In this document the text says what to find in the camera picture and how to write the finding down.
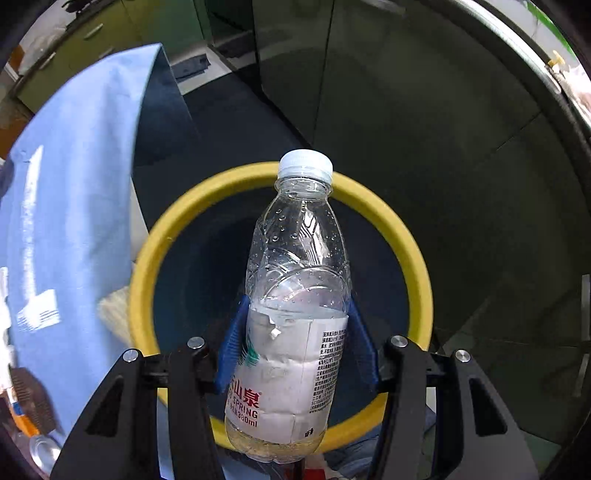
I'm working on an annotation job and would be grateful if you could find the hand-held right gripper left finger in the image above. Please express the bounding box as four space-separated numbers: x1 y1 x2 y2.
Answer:
50 295 252 480

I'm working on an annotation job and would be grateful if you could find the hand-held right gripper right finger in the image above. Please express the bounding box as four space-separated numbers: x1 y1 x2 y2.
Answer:
346 302 541 480

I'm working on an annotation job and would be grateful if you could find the yellow-rimmed waste bin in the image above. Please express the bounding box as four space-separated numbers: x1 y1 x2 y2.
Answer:
128 161 434 453

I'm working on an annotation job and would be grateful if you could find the clear plastic water bottle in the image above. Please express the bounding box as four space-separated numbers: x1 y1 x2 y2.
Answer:
224 150 352 463

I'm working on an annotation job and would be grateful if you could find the cream fuzzy cloth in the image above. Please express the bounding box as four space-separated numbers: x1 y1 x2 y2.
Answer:
97 285 136 347

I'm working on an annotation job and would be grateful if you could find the brown ridged packet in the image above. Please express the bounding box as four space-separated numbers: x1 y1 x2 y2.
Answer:
9 364 57 431

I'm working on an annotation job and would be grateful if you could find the silver metal can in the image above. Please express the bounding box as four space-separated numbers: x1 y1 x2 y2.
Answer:
28 434 63 476

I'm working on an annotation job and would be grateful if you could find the light blue table cover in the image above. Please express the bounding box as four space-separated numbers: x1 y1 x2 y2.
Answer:
0 42 204 462

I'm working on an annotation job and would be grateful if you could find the dark floor mat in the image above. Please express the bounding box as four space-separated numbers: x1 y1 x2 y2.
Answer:
171 52 214 83

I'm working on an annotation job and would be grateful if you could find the olive green cabinet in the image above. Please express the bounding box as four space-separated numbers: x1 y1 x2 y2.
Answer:
17 0 148 114

